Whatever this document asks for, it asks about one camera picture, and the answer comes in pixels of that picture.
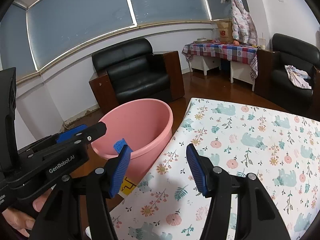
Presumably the pink plastic trash bucket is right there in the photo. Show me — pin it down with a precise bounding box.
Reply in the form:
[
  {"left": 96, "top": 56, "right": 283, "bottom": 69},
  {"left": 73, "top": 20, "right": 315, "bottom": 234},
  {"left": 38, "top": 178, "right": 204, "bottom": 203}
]
[{"left": 91, "top": 99, "right": 174, "bottom": 184}]

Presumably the left hand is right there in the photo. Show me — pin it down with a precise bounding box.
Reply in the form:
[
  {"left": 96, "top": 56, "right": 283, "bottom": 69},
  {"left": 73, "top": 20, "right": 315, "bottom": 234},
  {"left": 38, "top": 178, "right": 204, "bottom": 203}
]
[{"left": 2, "top": 188, "right": 52, "bottom": 238}]

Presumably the blue foam net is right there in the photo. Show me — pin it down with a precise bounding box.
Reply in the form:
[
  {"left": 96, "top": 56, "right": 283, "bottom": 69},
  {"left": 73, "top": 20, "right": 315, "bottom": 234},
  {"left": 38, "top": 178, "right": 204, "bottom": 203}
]
[{"left": 113, "top": 138, "right": 127, "bottom": 154}]

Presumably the yellow box under table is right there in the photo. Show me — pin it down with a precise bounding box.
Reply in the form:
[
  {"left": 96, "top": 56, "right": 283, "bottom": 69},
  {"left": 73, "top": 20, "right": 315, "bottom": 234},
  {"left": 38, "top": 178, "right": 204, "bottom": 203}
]
[{"left": 118, "top": 177, "right": 136, "bottom": 198}]

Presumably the left black leather armchair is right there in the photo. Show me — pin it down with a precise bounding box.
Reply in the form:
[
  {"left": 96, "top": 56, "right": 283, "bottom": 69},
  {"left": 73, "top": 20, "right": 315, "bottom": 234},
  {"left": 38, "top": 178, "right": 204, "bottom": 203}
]
[{"left": 89, "top": 37, "right": 185, "bottom": 114}]

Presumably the black leather armchair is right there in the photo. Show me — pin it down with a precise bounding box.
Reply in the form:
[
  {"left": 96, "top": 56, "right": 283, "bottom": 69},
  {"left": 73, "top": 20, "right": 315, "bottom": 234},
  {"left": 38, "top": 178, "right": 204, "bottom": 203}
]
[
  {"left": 89, "top": 37, "right": 185, "bottom": 114},
  {"left": 254, "top": 33, "right": 319, "bottom": 121}
]

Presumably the floral tablecloth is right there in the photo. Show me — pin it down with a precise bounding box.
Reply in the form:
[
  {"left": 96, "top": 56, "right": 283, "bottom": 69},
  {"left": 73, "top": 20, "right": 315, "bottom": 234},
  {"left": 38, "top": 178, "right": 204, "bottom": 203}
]
[{"left": 111, "top": 98, "right": 319, "bottom": 239}]

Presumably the white desk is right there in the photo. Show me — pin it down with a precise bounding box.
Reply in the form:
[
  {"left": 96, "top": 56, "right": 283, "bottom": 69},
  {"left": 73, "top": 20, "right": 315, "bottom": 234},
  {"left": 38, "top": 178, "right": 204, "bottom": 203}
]
[{"left": 188, "top": 55, "right": 255, "bottom": 91}]

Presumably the right black leather armchair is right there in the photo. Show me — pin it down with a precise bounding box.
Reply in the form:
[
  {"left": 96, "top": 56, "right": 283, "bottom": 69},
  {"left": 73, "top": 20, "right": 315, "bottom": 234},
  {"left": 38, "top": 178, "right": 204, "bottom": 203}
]
[{"left": 254, "top": 33, "right": 319, "bottom": 121}]

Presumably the plaid tablecloth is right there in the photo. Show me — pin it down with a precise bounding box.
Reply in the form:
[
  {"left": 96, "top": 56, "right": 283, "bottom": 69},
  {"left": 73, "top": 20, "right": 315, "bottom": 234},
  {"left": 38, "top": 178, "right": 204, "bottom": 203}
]
[{"left": 182, "top": 43, "right": 258, "bottom": 81}]

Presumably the cloth on armchair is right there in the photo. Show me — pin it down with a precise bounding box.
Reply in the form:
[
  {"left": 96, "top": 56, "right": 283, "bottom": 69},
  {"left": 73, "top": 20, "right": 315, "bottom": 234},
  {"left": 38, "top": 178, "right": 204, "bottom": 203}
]
[{"left": 285, "top": 65, "right": 312, "bottom": 89}]

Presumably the plastic cup with straw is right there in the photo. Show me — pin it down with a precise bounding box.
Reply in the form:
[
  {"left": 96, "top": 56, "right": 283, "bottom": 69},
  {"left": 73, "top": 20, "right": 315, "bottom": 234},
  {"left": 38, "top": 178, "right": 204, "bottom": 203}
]
[{"left": 258, "top": 33, "right": 266, "bottom": 50}]

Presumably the brown paper bag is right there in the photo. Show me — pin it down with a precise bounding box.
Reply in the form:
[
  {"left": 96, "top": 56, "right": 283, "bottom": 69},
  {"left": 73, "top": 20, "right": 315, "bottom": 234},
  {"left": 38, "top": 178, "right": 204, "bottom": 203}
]
[{"left": 217, "top": 21, "right": 233, "bottom": 43}]

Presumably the hanging floral jacket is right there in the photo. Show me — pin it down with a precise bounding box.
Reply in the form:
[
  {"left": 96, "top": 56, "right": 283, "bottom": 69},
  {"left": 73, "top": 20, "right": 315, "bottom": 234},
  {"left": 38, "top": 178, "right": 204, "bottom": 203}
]
[{"left": 221, "top": 0, "right": 258, "bottom": 46}]

